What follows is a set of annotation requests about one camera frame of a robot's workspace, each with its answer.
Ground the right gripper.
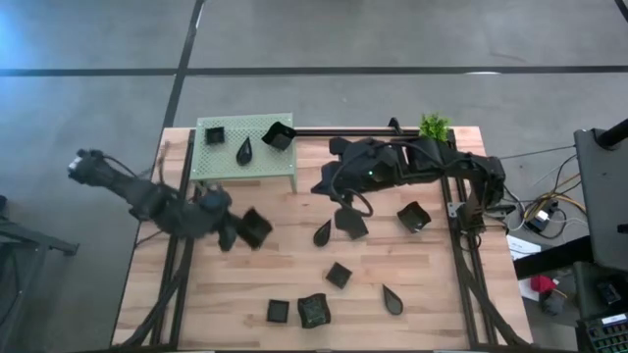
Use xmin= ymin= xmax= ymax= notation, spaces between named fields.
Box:
xmin=310 ymin=135 xmax=401 ymax=206

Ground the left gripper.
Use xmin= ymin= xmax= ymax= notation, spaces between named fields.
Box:
xmin=195 ymin=188 xmax=242 ymax=253

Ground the black teardrop mini plate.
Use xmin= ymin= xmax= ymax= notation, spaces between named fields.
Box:
xmin=235 ymin=135 xmax=254 ymax=167
xmin=312 ymin=218 xmax=333 ymax=248
xmin=382 ymin=283 xmax=405 ymax=317

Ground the green perforated metal shelf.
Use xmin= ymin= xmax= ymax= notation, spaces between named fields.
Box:
xmin=188 ymin=112 xmax=299 ymax=195

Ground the small potted green plant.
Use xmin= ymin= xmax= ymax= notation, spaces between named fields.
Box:
xmin=419 ymin=112 xmax=451 ymax=144

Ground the black metal stand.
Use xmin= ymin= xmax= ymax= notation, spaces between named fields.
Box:
xmin=0 ymin=194 xmax=79 ymax=353

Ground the white paper sheet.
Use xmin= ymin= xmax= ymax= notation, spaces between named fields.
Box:
xmin=506 ymin=233 xmax=543 ymax=261

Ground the small power supply box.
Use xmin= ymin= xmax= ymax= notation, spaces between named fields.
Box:
xmin=523 ymin=208 xmax=558 ymax=234

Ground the red cloth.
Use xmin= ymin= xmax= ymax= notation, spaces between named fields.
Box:
xmin=529 ymin=274 xmax=558 ymax=294

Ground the dark grey cloth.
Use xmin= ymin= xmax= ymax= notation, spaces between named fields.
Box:
xmin=539 ymin=291 xmax=566 ymax=317

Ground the dark grey box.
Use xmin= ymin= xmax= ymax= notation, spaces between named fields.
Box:
xmin=572 ymin=260 xmax=628 ymax=320

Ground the grey flat panel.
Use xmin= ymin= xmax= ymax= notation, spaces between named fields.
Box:
xmin=573 ymin=126 xmax=628 ymax=274

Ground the black pole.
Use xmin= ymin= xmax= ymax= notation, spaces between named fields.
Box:
xmin=594 ymin=117 xmax=628 ymax=151

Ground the parts organizer box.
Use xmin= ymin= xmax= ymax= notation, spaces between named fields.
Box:
xmin=574 ymin=312 xmax=628 ymax=353

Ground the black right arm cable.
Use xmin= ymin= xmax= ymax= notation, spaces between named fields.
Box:
xmin=331 ymin=164 xmax=375 ymax=219

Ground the black aluminium table frame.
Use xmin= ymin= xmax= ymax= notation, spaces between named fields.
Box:
xmin=110 ymin=126 xmax=534 ymax=352

